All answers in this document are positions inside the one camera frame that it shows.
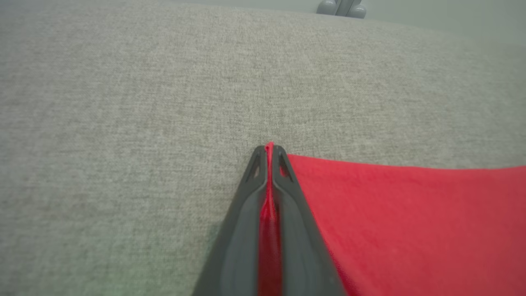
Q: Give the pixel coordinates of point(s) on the grey partition post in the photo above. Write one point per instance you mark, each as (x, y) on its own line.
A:
(341, 7)

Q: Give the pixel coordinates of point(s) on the red numbered jersey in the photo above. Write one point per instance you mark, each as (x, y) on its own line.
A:
(411, 230)

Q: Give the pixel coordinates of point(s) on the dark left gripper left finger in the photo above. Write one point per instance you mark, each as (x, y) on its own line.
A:
(238, 242)

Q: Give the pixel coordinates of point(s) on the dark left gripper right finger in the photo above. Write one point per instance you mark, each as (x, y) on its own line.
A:
(300, 246)

